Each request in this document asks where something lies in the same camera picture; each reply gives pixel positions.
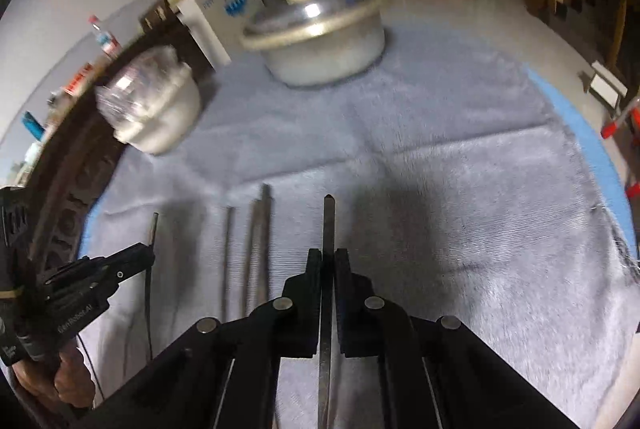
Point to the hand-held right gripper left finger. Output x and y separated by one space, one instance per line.
314 309

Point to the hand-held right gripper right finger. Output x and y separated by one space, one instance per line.
342 309

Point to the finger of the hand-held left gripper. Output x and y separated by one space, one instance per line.
115 276
130 254

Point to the metal chopstick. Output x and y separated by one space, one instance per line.
327 229
149 309

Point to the person's left hand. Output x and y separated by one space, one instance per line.
65 384

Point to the carved wooden table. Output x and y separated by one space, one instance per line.
65 189

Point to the white pot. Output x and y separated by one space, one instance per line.
165 119

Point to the teal bottle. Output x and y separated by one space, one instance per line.
32 125

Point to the clear plastic wrapped cover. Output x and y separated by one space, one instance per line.
130 84

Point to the red patterned bowl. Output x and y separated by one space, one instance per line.
80 79

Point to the grey cloth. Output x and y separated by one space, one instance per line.
450 159

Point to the plastic water bottle red cap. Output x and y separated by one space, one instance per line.
105 40

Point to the wooden chair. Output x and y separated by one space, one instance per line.
157 14

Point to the aluminium pot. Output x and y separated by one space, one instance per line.
330 59

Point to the white chest freezer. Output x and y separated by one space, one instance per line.
225 9

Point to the metal pot lid white knob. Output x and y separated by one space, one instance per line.
310 16

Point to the blue cloth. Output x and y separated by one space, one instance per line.
585 129

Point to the red white folding rack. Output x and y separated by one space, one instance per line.
620 119

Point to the small white stool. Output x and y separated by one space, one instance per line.
607 84

